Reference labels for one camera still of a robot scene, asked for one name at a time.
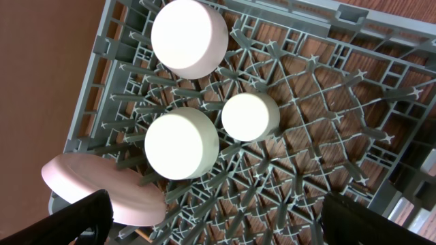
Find white plastic cup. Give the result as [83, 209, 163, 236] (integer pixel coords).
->
[221, 93, 280, 142]

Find pale green bowl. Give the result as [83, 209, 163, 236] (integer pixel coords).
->
[144, 107, 219, 180]

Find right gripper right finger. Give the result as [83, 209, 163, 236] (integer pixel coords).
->
[322, 193, 435, 245]

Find grey dishwasher rack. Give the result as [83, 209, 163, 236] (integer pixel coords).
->
[64, 1, 435, 244]

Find large pink plate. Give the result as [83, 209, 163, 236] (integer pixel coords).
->
[42, 153, 166, 227]

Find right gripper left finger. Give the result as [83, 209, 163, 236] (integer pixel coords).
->
[1, 189, 113, 245]

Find small pink bowl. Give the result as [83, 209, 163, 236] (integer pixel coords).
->
[151, 0, 229, 80]

